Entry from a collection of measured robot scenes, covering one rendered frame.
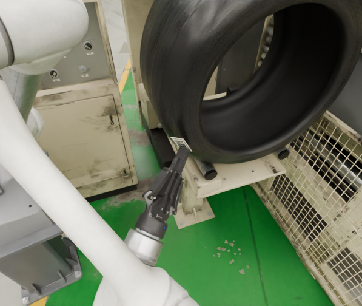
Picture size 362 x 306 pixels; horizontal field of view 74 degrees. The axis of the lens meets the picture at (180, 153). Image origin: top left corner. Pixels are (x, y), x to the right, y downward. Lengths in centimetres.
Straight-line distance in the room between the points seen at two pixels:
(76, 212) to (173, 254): 124
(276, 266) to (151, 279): 132
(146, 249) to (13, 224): 59
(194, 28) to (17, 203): 85
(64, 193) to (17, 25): 28
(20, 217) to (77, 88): 63
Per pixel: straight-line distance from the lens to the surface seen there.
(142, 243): 57
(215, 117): 97
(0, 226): 104
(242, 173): 94
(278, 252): 174
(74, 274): 166
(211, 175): 78
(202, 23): 51
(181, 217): 172
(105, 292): 58
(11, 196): 109
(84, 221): 42
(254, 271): 165
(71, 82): 132
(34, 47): 53
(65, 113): 135
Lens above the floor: 150
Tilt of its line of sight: 45 degrees down
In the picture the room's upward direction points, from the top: straight up
